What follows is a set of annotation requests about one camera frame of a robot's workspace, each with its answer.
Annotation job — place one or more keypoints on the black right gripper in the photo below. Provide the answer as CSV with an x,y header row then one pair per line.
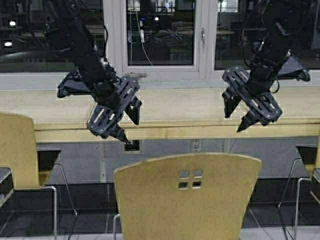
x,y
262,108

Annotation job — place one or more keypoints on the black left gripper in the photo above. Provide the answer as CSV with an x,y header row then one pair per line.
x,y
105,118

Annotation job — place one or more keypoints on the plywood chair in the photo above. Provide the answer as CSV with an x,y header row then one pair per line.
x,y
308,154
189,196
18,153

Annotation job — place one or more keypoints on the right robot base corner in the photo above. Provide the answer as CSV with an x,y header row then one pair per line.
x,y
315,185

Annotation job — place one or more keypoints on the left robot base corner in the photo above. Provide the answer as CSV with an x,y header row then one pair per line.
x,y
6,185

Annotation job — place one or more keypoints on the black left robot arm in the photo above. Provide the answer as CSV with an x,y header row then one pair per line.
x,y
68,37

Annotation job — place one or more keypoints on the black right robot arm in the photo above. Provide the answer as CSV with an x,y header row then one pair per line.
x,y
273,61

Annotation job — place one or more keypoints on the long wooden counter table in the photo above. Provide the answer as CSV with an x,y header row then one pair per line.
x,y
166,114

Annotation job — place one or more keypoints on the wall data socket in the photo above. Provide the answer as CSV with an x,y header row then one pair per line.
x,y
132,147

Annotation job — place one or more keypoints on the wall power outlet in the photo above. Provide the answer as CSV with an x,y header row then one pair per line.
x,y
196,145

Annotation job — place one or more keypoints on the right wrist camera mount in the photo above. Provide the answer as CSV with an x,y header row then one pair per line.
x,y
293,69

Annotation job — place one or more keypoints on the window latch handle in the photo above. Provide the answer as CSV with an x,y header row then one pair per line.
x,y
203,35

